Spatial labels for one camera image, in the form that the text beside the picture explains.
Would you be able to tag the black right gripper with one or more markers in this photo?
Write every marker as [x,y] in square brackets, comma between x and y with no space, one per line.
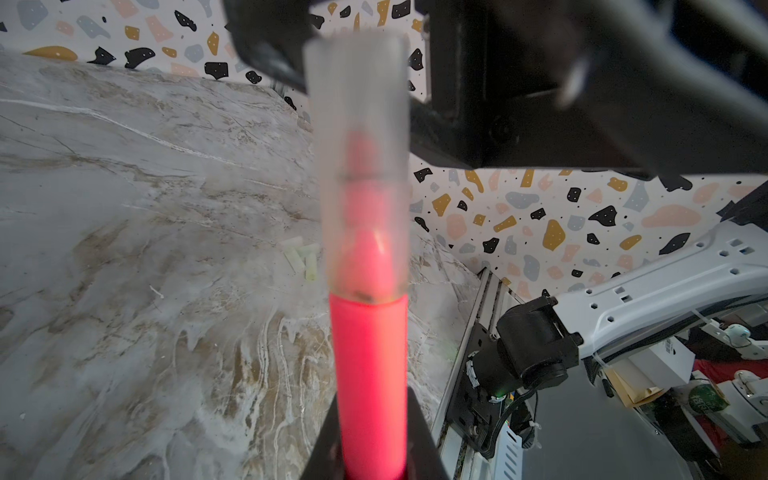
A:
[641,87]

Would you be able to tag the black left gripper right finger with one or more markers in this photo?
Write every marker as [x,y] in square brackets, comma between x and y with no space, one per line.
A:
[423,460]

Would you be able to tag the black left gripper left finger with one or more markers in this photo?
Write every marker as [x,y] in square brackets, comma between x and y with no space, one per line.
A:
[326,460]

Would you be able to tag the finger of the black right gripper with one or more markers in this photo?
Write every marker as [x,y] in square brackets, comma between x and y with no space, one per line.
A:
[269,36]

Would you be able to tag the pink highlighter pen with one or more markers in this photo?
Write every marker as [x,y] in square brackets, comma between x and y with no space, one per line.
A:
[368,307]

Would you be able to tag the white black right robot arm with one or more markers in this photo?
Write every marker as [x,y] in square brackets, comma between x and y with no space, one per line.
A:
[725,269]

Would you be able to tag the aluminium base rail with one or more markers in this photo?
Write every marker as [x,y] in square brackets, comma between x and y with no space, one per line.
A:
[472,440]

